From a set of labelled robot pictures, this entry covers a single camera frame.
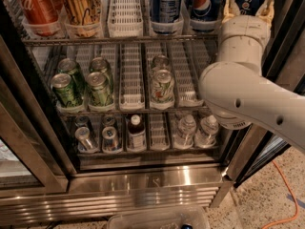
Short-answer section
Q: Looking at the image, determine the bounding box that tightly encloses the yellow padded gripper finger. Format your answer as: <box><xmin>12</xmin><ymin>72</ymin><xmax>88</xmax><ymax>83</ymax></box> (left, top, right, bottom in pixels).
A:
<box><xmin>255</xmin><ymin>0</ymin><xmax>275</xmax><ymax>28</ymax></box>
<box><xmin>222</xmin><ymin>0</ymin><xmax>240</xmax><ymax>23</ymax></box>

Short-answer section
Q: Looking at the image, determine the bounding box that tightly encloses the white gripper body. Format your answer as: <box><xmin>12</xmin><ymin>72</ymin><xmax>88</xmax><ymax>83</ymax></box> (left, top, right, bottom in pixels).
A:
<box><xmin>216</xmin><ymin>15</ymin><xmax>271</xmax><ymax>76</ymax></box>

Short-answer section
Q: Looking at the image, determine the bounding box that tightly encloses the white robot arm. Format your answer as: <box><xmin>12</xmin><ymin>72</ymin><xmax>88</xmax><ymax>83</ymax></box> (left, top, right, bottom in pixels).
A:
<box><xmin>198</xmin><ymin>0</ymin><xmax>305</xmax><ymax>152</ymax></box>

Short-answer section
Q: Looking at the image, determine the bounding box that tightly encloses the blue pepsi can logo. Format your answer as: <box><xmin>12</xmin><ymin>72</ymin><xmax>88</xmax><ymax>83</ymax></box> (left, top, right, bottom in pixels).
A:
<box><xmin>190</xmin><ymin>0</ymin><xmax>223</xmax><ymax>32</ymax></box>

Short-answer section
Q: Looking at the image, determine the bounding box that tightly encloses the blue pepsi can back label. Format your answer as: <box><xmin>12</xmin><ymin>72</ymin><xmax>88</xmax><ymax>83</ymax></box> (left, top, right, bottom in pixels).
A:
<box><xmin>150</xmin><ymin>0</ymin><xmax>181</xmax><ymax>34</ymax></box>

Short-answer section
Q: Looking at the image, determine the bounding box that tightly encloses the white green can rear middle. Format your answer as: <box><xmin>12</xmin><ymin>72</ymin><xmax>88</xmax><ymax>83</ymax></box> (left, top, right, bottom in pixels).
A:
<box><xmin>151</xmin><ymin>54</ymin><xmax>171</xmax><ymax>73</ymax></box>

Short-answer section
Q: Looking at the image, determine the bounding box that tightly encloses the white green can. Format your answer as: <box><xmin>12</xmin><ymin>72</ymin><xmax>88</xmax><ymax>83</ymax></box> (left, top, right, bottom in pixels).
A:
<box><xmin>151</xmin><ymin>54</ymin><xmax>171</xmax><ymax>73</ymax></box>
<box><xmin>152</xmin><ymin>70</ymin><xmax>174</xmax><ymax>104</ymax></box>

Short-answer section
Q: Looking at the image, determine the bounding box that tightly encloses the white green can front middle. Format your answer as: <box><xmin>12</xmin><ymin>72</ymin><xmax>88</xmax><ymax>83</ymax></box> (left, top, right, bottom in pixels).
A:
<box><xmin>152</xmin><ymin>70</ymin><xmax>174</xmax><ymax>104</ymax></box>

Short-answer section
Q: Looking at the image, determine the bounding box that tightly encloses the white plastic shelf glide tray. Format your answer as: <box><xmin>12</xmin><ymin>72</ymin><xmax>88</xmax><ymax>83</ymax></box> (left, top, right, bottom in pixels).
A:
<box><xmin>108</xmin><ymin>0</ymin><xmax>143</xmax><ymax>37</ymax></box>

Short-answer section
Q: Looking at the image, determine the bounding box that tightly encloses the gold soda can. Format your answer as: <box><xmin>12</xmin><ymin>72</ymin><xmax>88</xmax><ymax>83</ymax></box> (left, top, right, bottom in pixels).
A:
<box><xmin>63</xmin><ymin>0</ymin><xmax>101</xmax><ymax>38</ymax></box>

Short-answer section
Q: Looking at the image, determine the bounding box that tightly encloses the silver blue can rear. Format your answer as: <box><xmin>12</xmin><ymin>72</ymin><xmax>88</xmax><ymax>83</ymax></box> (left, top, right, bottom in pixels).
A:
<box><xmin>101</xmin><ymin>114</ymin><xmax>117</xmax><ymax>128</ymax></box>

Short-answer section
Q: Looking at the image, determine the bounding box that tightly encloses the silver blue can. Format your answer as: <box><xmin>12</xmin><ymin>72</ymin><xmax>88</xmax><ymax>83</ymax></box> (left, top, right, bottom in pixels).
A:
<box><xmin>101</xmin><ymin>114</ymin><xmax>117</xmax><ymax>128</ymax></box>
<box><xmin>102</xmin><ymin>126</ymin><xmax>122</xmax><ymax>154</ymax></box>

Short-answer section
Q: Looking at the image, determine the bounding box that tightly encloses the stainless steel display fridge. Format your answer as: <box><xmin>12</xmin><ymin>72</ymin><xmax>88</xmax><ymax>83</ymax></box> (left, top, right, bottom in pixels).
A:
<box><xmin>0</xmin><ymin>0</ymin><xmax>305</xmax><ymax>227</ymax></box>

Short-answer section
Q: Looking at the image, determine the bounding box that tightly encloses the silver blue can front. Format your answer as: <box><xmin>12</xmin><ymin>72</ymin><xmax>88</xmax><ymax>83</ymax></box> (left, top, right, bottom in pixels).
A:
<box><xmin>102</xmin><ymin>126</ymin><xmax>122</xmax><ymax>154</ymax></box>

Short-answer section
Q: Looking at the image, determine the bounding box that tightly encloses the green can rear left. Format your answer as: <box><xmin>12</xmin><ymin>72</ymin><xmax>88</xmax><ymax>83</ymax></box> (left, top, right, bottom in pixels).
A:
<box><xmin>57</xmin><ymin>58</ymin><xmax>85</xmax><ymax>94</ymax></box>

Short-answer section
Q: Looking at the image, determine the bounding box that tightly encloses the silver can rear left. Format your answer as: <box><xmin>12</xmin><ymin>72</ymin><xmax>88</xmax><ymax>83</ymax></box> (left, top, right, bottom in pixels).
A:
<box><xmin>74</xmin><ymin>115</ymin><xmax>93</xmax><ymax>132</ymax></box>

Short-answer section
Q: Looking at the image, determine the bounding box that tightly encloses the green can front left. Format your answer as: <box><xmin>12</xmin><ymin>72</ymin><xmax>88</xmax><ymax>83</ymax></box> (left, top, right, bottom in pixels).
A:
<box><xmin>51</xmin><ymin>73</ymin><xmax>82</xmax><ymax>108</ymax></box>

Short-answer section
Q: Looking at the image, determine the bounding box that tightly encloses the silver can front left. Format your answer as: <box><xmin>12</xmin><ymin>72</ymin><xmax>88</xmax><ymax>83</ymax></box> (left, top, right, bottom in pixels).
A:
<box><xmin>75</xmin><ymin>127</ymin><xmax>98</xmax><ymax>153</ymax></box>

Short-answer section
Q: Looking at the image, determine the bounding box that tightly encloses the red coca-cola can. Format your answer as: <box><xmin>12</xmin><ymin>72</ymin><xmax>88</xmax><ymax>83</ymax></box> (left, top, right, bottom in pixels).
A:
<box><xmin>18</xmin><ymin>0</ymin><xmax>63</xmax><ymax>37</ymax></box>

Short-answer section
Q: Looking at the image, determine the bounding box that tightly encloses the clear water bottle left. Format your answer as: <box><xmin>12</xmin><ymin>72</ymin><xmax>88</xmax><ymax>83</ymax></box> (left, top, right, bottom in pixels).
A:
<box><xmin>174</xmin><ymin>114</ymin><xmax>196</xmax><ymax>150</ymax></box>

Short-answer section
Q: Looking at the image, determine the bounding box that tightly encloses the dark juice bottle white cap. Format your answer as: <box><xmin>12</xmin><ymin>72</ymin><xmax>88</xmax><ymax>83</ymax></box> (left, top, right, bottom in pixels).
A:
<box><xmin>128</xmin><ymin>114</ymin><xmax>146</xmax><ymax>152</ymax></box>

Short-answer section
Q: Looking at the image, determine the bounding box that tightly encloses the middle wire shelf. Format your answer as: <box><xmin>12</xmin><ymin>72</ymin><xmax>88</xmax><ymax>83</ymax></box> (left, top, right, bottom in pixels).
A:
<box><xmin>57</xmin><ymin>106</ymin><xmax>208</xmax><ymax>116</ymax></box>

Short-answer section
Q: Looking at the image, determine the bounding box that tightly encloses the wire shelf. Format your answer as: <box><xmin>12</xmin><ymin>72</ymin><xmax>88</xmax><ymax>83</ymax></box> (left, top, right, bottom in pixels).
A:
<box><xmin>57</xmin><ymin>106</ymin><xmax>208</xmax><ymax>116</ymax></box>
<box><xmin>22</xmin><ymin>34</ymin><xmax>217</xmax><ymax>47</ymax></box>

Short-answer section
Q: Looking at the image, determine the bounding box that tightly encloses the top wire shelf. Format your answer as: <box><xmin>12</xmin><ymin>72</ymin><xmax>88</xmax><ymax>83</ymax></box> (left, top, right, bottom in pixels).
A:
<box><xmin>22</xmin><ymin>34</ymin><xmax>217</xmax><ymax>47</ymax></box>

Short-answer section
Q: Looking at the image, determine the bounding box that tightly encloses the orange extension cable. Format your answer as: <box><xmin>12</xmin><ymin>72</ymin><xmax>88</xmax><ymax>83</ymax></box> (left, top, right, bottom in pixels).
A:
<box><xmin>260</xmin><ymin>159</ymin><xmax>301</xmax><ymax>229</ymax></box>

